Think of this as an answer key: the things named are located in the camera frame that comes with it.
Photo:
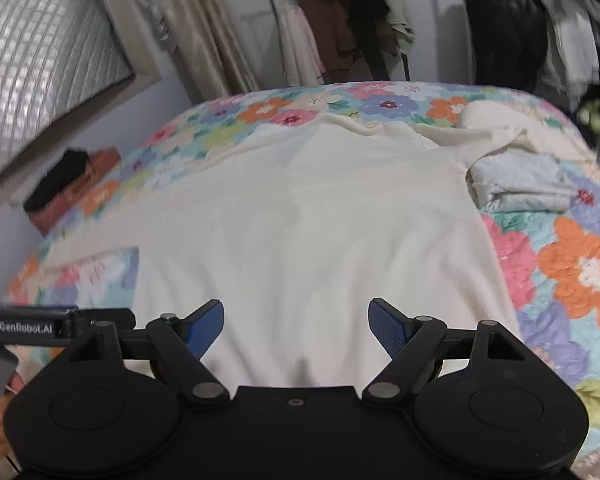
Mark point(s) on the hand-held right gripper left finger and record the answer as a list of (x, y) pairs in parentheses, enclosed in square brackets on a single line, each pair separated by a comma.
[(206, 329)]

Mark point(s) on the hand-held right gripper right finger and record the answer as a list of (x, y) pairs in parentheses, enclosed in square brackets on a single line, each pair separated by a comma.
[(385, 327)]

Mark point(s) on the cream knit sweater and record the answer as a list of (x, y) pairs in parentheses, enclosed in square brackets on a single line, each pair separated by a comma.
[(305, 210)]

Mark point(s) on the grey and white hanging clothes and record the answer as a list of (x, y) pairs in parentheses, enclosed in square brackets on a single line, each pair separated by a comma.
[(575, 25)]

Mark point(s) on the black folded cloth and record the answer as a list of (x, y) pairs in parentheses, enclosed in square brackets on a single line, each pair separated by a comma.
[(55, 182)]

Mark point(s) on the pale folded cloth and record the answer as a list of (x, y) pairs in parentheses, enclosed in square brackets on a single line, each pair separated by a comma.
[(520, 182)]

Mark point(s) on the floral quilted blanket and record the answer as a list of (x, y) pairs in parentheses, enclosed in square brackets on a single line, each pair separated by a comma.
[(580, 260)]

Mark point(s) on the silver quilted window panel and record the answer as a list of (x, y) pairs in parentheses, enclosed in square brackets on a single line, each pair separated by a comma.
[(45, 60)]

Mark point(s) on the beige curtain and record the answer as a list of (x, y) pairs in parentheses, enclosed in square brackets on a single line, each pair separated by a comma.
[(200, 35)]

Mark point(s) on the pink hanging dress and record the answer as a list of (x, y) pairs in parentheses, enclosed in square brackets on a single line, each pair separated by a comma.
[(300, 45)]

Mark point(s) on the black garment bag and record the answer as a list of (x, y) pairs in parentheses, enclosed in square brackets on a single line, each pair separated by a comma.
[(505, 30)]

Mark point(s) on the pale green hanging garment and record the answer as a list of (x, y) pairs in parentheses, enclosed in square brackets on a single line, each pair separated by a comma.
[(397, 5)]

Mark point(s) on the black hanging garment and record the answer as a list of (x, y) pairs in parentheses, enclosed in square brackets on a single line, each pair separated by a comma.
[(360, 5)]

